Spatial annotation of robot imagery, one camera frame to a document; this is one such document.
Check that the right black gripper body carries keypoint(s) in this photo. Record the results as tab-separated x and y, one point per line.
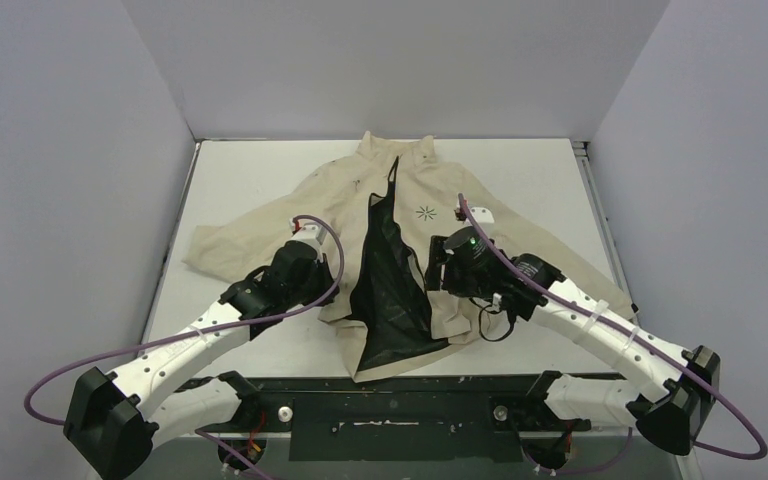
437	263

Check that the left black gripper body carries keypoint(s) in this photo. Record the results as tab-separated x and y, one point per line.
314	289

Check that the beige zip jacket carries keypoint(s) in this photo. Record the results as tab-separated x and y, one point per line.
386	201

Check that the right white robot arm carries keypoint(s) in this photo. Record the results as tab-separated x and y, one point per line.
659	393

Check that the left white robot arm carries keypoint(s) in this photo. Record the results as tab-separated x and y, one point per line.
240	314

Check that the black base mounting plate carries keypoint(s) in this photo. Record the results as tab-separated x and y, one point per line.
403	419

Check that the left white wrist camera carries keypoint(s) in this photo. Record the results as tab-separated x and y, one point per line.
311	234

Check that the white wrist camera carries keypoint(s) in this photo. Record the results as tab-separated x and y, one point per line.
311	234
472	216

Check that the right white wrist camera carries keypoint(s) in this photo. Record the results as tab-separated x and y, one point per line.
472	216

